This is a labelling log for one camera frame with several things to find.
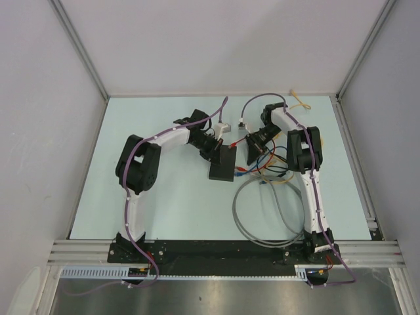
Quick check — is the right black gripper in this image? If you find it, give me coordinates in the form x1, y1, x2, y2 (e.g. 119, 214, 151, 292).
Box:
245, 123, 282, 165

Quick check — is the black network switch box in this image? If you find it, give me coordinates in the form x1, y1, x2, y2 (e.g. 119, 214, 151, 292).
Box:
208, 145, 237, 182

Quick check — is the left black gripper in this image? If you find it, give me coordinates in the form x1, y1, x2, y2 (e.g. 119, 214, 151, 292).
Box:
190, 134, 223, 167

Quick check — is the aluminium front frame rail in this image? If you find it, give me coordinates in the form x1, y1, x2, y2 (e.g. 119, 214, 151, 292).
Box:
49, 240, 406, 268

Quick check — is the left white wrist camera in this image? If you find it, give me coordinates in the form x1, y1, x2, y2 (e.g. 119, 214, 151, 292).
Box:
213, 122, 231, 139

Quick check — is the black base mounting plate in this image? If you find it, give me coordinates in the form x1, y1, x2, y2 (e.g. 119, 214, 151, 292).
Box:
107, 237, 341, 277

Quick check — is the red patch cable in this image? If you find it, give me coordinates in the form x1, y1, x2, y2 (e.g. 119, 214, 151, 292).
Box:
228, 137, 278, 177

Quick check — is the slotted grey cable duct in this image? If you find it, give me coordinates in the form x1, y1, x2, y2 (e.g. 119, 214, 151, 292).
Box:
60, 266, 307, 282

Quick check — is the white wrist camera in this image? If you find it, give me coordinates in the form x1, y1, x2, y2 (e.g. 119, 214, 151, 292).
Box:
213, 122, 231, 139
238, 118, 250, 133

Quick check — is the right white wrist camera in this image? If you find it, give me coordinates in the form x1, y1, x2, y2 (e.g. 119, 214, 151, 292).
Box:
238, 118, 250, 133

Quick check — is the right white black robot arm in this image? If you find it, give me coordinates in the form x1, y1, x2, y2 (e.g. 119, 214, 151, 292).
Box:
245, 102, 339, 263

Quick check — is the grey coiled network cable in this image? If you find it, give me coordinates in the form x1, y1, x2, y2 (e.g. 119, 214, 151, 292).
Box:
231, 175, 306, 247

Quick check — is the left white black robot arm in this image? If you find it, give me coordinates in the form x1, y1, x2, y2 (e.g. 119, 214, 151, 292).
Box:
115, 109, 223, 263

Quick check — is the black patch cable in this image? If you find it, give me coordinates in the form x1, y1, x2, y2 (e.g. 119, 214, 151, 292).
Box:
257, 146, 295, 181

